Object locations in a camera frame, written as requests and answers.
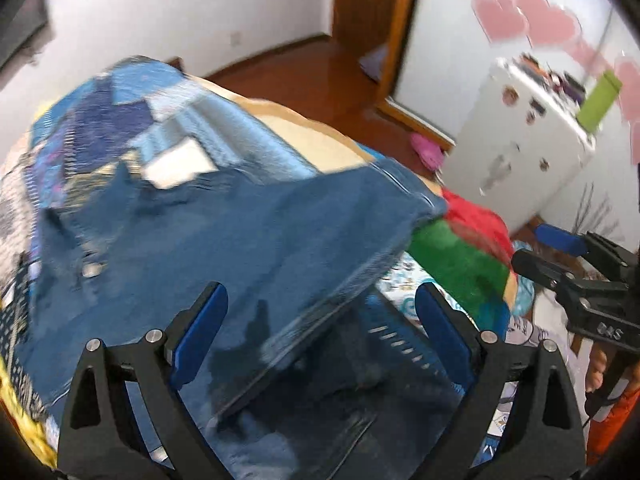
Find pink heart wall decoration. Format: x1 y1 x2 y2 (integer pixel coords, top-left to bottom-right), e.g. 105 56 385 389
430 0 640 126

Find red and green cloth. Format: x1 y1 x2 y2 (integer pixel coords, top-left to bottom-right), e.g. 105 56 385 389
406 187 522 333

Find blue denim jeans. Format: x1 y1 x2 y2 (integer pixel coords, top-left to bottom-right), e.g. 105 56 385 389
15 159 482 480

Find pink slippers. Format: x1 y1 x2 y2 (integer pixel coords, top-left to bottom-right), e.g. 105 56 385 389
410 132 446 171

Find white patterned bed sheet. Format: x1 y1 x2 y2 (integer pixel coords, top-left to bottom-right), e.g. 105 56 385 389
374 252 591 467

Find blue patchwork printed blanket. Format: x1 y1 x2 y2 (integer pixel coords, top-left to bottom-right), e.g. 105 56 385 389
0 55 381 472

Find wooden door frame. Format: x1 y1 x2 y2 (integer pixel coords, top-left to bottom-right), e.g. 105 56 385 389
331 0 457 150

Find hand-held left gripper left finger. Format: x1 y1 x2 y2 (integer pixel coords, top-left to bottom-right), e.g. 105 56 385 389
57 281 231 480

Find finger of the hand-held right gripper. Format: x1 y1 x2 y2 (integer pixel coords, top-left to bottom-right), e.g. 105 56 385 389
511 248 583 292
534 223 601 262

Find purple floor mat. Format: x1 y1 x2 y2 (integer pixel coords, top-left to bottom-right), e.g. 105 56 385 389
358 42 392 83

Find white small fridge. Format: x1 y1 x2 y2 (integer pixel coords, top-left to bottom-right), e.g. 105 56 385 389
440 55 599 235

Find dark clutter on fridge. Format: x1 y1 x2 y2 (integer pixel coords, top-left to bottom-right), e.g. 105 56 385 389
517 52 588 106

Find person's right hand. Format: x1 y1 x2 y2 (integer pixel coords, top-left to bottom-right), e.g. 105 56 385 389
586 347 609 394

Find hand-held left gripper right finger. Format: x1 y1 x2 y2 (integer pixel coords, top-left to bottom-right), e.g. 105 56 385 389
415 281 587 480

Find person's orange-sleeved right forearm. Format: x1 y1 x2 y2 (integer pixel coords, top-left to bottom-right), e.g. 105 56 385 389
585 362 640 467

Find green bottle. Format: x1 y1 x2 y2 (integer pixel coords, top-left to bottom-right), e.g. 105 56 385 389
575 71 624 134

